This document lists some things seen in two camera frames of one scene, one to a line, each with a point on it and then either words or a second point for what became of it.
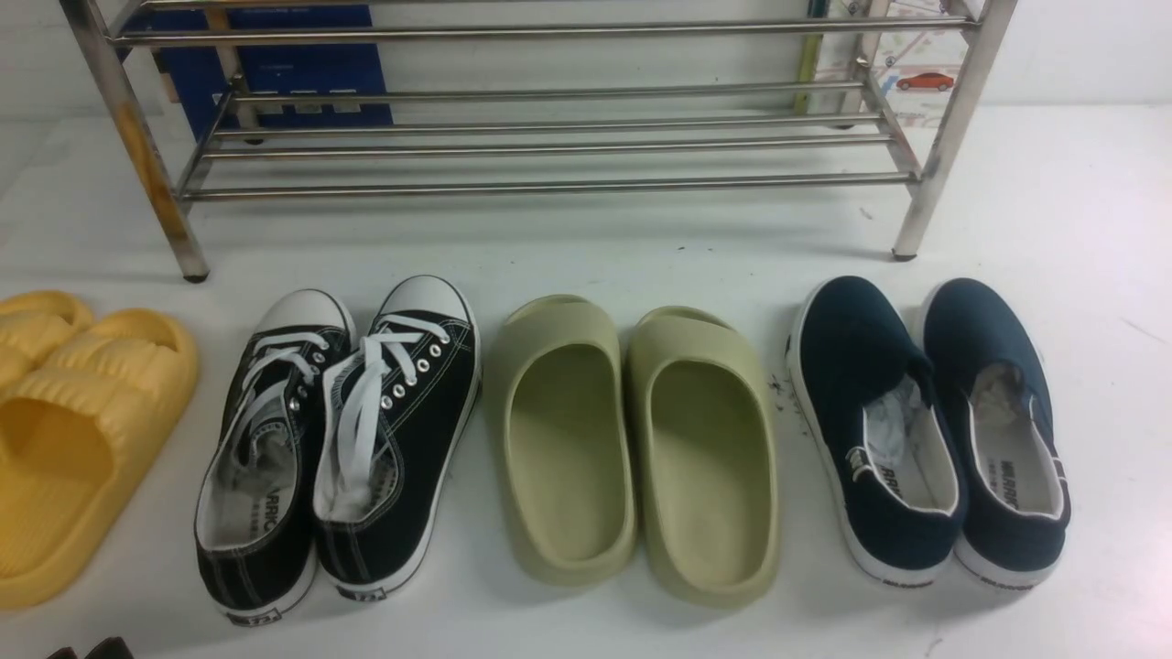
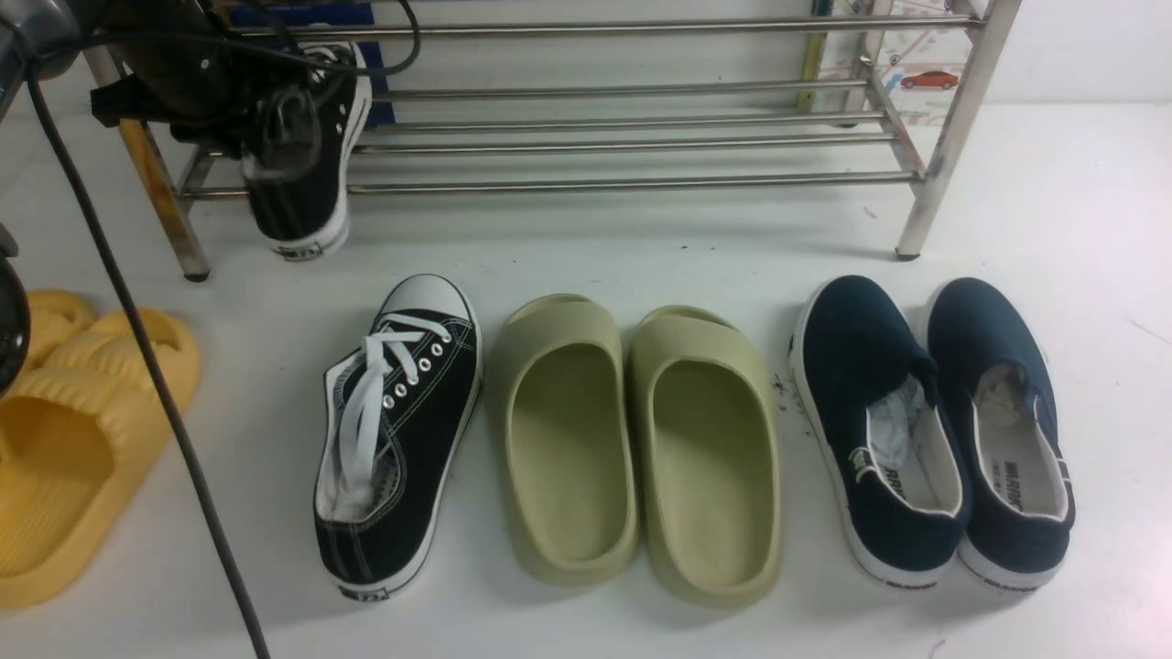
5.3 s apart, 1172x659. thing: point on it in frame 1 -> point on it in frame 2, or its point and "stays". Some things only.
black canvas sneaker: x=255 y=513 -> x=304 y=216
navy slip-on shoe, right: x=1014 y=491 stays
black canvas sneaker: x=395 y=419 stays
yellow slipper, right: x=68 y=427 stays
